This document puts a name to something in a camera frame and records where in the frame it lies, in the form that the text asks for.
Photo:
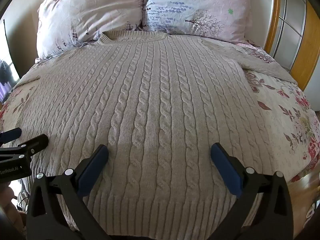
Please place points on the dark framed panel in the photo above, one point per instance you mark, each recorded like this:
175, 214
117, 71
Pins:
7, 67

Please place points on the pink pillow with green leaf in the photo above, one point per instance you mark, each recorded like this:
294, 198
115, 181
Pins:
82, 15

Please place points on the wooden headboard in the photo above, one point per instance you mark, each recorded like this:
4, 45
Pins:
273, 12

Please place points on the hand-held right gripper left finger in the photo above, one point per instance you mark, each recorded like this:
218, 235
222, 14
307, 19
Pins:
93, 170

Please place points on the pillow with purple flower print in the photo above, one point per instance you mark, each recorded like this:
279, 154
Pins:
197, 7

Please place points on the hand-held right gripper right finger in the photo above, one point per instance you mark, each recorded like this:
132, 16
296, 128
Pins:
226, 170

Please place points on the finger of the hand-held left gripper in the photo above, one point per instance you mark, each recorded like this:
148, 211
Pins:
37, 142
11, 133

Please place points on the floral bed sheet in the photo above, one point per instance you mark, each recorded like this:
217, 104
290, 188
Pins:
287, 110

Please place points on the wooden wardrobe with glass doors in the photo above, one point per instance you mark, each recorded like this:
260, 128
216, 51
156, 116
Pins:
292, 30

